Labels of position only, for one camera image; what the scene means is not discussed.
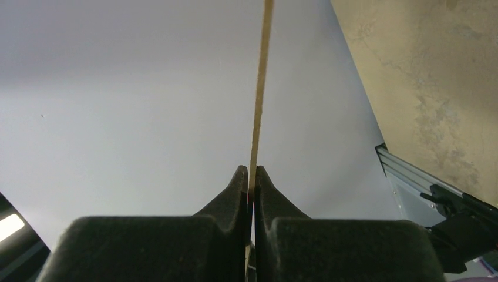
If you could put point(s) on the brown frame backing board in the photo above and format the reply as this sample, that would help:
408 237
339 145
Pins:
258 111

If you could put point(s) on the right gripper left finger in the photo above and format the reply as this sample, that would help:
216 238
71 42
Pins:
207 246

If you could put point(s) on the aluminium rail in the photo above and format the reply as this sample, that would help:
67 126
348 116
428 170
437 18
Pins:
407 184

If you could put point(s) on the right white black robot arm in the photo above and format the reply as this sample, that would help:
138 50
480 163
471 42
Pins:
17 241

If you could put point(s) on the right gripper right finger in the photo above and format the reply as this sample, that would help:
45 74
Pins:
291 246

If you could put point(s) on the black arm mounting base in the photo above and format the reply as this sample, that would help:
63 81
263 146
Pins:
468 231

